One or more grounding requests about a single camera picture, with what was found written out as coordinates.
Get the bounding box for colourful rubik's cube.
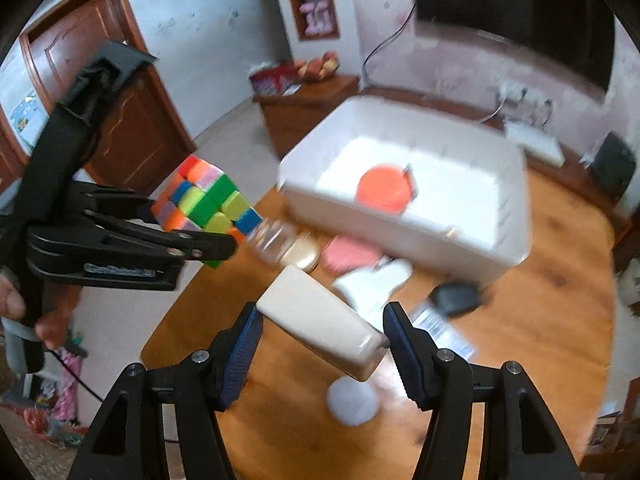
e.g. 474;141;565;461
151;155;262;244

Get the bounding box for clear plastic labelled box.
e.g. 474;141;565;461
409;301;475;361

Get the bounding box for round beige compact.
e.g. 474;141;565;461
280;236;320;273

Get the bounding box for white curved plastic case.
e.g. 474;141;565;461
331;259;413;332

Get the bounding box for white rectangular plastic case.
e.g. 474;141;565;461
256;266;390;382

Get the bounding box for pink egg-shaped sponge case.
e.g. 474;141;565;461
321;236;383;275

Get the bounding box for orange blue round tape measure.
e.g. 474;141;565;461
355;165;416;214

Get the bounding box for person's left hand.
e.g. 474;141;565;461
1;266;81;375

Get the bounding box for wooden door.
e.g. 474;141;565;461
18;0;195;194

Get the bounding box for black clip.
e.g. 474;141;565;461
428;281;483;318

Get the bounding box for white oval earbuds case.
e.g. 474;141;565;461
326;376;380;427

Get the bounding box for red tissue box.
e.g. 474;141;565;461
248;63;298;96

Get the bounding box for bowl of peaches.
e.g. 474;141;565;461
293;51;340;82

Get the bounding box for wooden tv cabinet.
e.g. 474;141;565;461
254;76;630;236

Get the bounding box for pink dumbbells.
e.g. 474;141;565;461
299;0;335;37

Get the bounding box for white plastic storage bin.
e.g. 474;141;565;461
278;96;532;285

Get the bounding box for black speaker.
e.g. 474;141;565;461
589;131;637;203

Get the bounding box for white power strip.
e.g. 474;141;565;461
495;80;553;110

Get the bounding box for black television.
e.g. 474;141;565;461
416;0;615;91

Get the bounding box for black cable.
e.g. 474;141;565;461
361;1;419;86

